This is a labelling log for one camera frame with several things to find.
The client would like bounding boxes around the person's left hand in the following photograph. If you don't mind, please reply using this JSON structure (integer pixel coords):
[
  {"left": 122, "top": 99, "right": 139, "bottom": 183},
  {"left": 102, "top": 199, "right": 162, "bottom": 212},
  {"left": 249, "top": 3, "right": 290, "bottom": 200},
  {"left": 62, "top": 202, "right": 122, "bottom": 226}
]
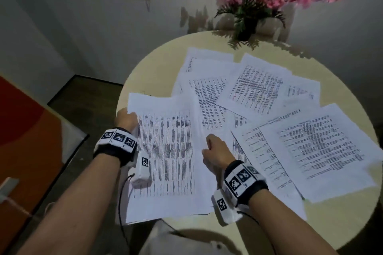
[{"left": 115, "top": 108, "right": 139, "bottom": 133}]

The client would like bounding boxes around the person's right hand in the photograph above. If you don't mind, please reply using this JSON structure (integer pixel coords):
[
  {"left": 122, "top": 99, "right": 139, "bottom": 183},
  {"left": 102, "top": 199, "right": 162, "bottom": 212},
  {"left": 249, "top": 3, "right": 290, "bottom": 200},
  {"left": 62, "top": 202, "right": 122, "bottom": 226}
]
[{"left": 202, "top": 134, "right": 237, "bottom": 178}]

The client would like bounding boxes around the white printed document page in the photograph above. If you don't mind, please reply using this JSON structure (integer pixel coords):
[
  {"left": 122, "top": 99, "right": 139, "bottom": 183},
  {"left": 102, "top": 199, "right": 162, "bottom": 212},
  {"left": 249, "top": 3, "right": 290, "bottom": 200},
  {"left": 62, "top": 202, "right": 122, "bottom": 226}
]
[{"left": 125, "top": 93, "right": 218, "bottom": 224}]

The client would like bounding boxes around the person's left forearm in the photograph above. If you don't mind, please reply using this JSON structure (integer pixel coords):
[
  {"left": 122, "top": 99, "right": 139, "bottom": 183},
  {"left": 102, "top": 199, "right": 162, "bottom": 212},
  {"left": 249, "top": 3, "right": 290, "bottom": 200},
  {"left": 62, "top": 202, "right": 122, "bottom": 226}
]
[{"left": 16, "top": 152, "right": 127, "bottom": 255}]

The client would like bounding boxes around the person's right forearm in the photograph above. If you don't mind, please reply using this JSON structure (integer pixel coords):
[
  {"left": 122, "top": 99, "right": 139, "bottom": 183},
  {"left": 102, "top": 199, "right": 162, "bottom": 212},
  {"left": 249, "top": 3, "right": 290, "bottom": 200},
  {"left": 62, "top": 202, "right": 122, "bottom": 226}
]
[{"left": 248, "top": 193, "right": 340, "bottom": 255}]

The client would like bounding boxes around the black wristband with marker tags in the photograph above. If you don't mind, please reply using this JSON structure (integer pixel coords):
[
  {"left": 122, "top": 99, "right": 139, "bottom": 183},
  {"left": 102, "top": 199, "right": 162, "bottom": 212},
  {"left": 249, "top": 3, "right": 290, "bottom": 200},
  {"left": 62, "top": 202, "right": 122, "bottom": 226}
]
[
  {"left": 221, "top": 160, "right": 269, "bottom": 206},
  {"left": 93, "top": 127, "right": 139, "bottom": 167}
]

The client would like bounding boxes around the person's grey clothing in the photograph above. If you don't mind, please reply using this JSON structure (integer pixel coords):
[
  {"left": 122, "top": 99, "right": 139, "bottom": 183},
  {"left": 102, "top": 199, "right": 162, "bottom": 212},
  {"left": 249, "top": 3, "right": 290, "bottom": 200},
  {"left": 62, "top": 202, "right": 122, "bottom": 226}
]
[{"left": 138, "top": 220, "right": 237, "bottom": 255}]

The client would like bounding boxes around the orange and red panel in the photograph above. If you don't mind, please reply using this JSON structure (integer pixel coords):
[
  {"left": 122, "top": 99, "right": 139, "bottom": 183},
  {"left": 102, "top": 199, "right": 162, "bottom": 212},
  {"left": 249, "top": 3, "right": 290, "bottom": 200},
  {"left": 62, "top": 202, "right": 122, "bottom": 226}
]
[{"left": 0, "top": 76, "right": 89, "bottom": 253}]

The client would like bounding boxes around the spread of printed papers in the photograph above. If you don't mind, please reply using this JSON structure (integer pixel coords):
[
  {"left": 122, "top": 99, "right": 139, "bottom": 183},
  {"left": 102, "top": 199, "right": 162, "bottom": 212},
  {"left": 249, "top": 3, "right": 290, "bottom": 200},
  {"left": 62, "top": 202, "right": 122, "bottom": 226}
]
[{"left": 171, "top": 47, "right": 383, "bottom": 221}]

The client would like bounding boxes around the white round vase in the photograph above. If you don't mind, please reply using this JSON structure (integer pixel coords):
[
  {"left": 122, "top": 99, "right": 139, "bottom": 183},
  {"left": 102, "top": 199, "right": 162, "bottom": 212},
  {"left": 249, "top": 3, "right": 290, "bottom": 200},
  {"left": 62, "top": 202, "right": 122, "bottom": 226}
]
[{"left": 215, "top": 12, "right": 290, "bottom": 38}]

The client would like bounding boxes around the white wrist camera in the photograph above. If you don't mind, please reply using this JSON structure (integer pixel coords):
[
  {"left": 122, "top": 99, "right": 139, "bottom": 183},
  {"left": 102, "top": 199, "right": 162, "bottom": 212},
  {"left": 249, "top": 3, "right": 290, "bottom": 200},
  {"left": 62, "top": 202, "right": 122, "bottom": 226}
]
[
  {"left": 131, "top": 151, "right": 152, "bottom": 189},
  {"left": 211, "top": 190, "right": 243, "bottom": 227}
]

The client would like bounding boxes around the thin black cable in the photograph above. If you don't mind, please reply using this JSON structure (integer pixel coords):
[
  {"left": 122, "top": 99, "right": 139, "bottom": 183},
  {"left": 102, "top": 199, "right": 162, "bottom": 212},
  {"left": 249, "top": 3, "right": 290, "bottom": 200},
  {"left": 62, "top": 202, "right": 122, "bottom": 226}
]
[
  {"left": 239, "top": 211, "right": 277, "bottom": 255},
  {"left": 118, "top": 174, "right": 136, "bottom": 255}
]

